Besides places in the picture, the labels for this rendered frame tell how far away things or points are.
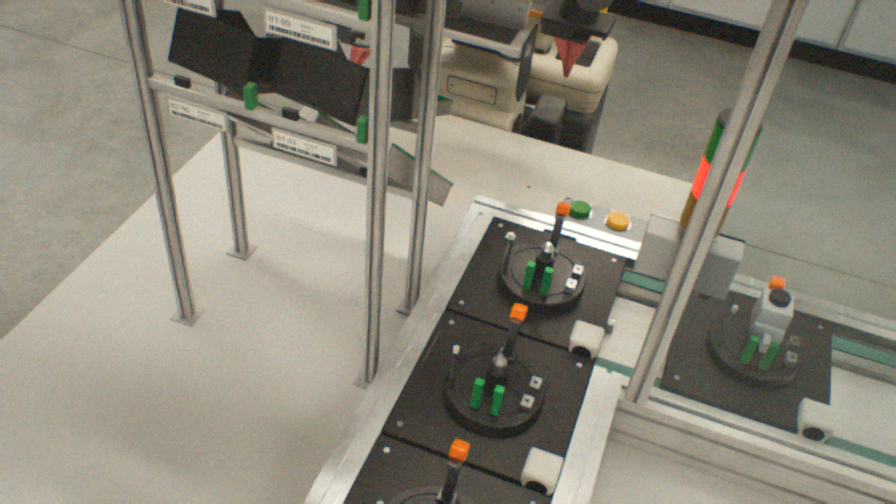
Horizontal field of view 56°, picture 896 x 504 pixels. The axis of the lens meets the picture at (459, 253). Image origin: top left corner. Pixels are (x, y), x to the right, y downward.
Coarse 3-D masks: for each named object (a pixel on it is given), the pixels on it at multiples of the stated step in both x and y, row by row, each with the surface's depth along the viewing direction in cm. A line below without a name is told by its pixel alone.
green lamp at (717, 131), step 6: (714, 126) 93; (720, 126) 92; (714, 132) 93; (720, 132) 92; (714, 138) 93; (708, 144) 95; (714, 144) 93; (708, 150) 94; (714, 150) 93; (708, 156) 95; (708, 162) 95
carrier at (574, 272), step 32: (512, 224) 144; (480, 256) 138; (512, 256) 135; (544, 256) 130; (576, 256) 140; (608, 256) 140; (480, 288) 132; (512, 288) 130; (544, 288) 128; (576, 288) 131; (608, 288) 135; (480, 320) 128; (544, 320) 128; (576, 320) 129; (576, 352) 125
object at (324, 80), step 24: (288, 48) 105; (312, 48) 103; (288, 72) 105; (312, 72) 104; (336, 72) 103; (360, 72) 101; (408, 72) 110; (288, 96) 106; (312, 96) 105; (336, 96) 103; (360, 96) 102; (408, 96) 113
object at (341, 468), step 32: (480, 224) 145; (448, 256) 138; (448, 288) 133; (416, 320) 127; (416, 352) 123; (384, 384) 118; (608, 384) 122; (352, 416) 113; (384, 416) 114; (608, 416) 118; (352, 448) 111; (576, 448) 113; (320, 480) 106; (352, 480) 106; (576, 480) 110
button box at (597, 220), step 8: (568, 200) 152; (592, 208) 151; (600, 208) 151; (568, 216) 149; (592, 216) 149; (600, 216) 150; (632, 216) 150; (584, 224) 148; (592, 224) 148; (600, 224) 148; (632, 224) 149; (640, 224) 149; (608, 232) 147; (616, 232) 147; (624, 232) 147; (632, 232) 147; (640, 232) 147; (632, 240) 146; (640, 240) 146
